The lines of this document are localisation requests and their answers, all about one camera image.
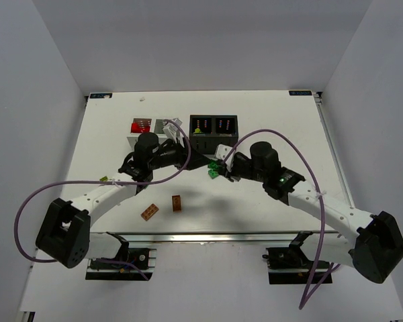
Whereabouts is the red arch lego brick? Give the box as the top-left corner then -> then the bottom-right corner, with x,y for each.
130,122 -> 150,133

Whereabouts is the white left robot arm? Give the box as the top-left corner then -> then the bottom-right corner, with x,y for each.
35,133 -> 210,268

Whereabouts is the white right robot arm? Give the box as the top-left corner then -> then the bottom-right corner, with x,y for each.
215,142 -> 403,284

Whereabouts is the green lego pair with yellow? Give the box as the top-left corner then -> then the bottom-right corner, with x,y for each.
208,160 -> 222,170

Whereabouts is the green square lego brick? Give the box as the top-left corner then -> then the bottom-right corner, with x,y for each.
208,169 -> 219,179

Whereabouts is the black two-compartment container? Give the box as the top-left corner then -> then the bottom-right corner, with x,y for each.
189,115 -> 238,156

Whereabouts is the white two-compartment container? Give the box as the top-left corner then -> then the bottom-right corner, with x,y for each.
127,117 -> 182,150

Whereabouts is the brown lego brick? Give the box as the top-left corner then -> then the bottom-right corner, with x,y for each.
172,195 -> 182,212

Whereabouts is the orange lego brick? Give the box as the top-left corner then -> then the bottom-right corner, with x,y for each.
140,204 -> 159,221

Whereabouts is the blue label sticker right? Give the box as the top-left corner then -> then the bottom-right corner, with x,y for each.
288,90 -> 312,96

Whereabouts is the blue label sticker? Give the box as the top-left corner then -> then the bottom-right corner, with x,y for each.
288,90 -> 312,96
89,93 -> 113,99

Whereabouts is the blue label sticker left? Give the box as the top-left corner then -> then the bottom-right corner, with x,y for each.
89,93 -> 113,99

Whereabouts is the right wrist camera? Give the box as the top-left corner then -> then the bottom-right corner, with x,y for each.
215,144 -> 236,171

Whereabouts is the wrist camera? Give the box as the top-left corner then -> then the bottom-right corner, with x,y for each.
215,144 -> 236,171
163,118 -> 182,140

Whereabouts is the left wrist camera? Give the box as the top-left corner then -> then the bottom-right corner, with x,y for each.
163,118 -> 182,140

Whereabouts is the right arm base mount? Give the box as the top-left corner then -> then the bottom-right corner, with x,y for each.
261,231 -> 315,285

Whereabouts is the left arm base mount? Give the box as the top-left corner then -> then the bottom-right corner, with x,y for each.
85,233 -> 157,281

